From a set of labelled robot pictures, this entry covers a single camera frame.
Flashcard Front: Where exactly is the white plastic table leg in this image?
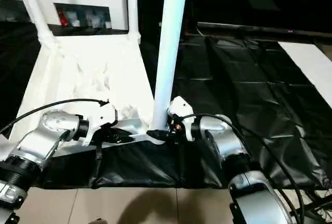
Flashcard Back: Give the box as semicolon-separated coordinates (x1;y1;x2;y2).
17;0;57;50
126;0;142;46
148;0;190;133
0;134;12;161

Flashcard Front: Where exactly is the black mat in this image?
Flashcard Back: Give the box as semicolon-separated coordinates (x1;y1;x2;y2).
0;19;332;190

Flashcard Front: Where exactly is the red packet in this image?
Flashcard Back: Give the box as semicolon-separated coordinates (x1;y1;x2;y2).
58;8;68;26

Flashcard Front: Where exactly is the long black bar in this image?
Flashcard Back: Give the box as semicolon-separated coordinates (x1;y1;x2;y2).
197;22;332;38

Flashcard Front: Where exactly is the white flat board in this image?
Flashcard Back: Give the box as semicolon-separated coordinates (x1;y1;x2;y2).
277;41;332;103

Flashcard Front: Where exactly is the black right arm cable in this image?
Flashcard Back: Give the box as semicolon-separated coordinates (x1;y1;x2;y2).
185;113;306;224

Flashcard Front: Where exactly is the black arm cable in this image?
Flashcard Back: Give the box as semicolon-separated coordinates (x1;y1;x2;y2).
0;99;110;134
185;113;306;224

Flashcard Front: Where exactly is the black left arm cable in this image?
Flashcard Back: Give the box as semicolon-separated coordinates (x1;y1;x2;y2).
0;99;110;134

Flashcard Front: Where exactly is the black cable bundle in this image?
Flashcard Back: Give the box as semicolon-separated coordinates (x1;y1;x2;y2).
306;187;332;224

